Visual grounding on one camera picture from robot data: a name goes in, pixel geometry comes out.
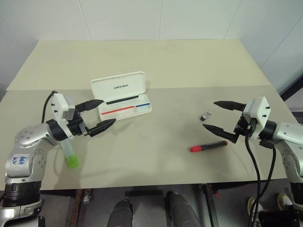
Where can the green capped glue stick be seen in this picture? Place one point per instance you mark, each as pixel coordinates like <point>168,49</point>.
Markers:
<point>71,160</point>

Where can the black marker with red cap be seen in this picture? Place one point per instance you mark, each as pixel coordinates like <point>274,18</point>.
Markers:
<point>208,146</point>

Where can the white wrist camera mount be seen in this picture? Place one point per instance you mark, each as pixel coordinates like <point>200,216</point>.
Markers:
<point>259,111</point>
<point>59,106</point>

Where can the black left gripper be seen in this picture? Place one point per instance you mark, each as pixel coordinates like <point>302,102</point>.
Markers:
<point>75,126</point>

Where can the white sneaker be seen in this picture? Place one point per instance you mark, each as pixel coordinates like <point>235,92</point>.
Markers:
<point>252,204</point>
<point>285,201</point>

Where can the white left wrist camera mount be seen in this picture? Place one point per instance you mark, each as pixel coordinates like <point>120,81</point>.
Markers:
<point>59,106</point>

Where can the white plastic pencil case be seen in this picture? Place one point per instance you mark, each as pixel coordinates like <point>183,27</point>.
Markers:
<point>118,81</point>

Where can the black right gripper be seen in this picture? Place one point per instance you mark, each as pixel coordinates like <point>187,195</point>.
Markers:
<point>245,126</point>

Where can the black box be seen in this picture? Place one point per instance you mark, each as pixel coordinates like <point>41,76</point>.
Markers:
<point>279,220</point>

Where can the rusty metal table bar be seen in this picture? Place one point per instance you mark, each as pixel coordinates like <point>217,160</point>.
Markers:
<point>77,208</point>
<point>211,205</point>

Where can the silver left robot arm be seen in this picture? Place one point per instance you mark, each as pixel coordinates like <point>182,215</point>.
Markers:
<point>26,139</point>

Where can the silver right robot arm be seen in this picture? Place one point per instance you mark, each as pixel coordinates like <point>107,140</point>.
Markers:
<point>287,132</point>

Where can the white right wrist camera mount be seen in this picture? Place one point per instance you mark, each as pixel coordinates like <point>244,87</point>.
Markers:
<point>259,111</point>

